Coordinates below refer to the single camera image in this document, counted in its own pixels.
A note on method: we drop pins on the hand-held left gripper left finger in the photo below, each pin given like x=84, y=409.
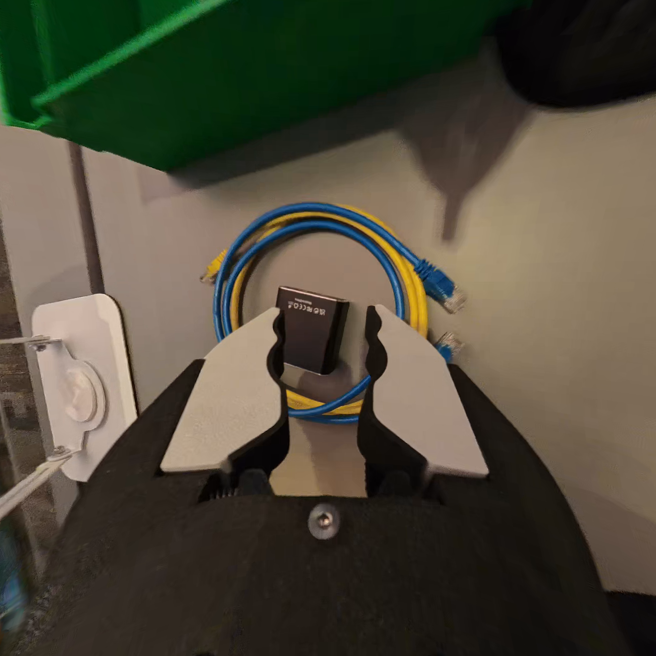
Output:
x=230, y=399

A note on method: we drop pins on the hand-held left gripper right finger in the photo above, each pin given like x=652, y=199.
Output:
x=425, y=405

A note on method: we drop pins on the black network switch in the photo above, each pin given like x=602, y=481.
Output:
x=312, y=333

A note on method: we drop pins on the white holder plate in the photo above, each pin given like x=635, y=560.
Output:
x=102, y=333

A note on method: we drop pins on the green plastic bin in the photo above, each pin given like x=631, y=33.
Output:
x=205, y=77

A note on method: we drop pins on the black bulky object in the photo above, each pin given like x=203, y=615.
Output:
x=579, y=46

